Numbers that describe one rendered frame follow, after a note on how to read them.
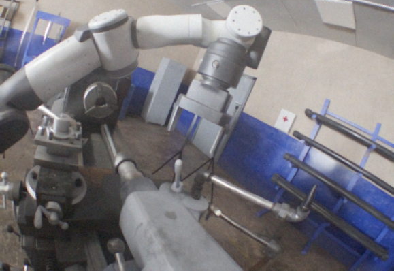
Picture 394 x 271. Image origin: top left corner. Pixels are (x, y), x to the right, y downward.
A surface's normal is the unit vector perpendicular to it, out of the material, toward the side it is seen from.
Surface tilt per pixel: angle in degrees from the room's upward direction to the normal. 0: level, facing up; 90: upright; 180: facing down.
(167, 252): 22
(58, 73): 98
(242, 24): 90
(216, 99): 90
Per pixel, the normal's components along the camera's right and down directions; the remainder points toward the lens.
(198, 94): -0.34, 0.05
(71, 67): 0.69, 0.56
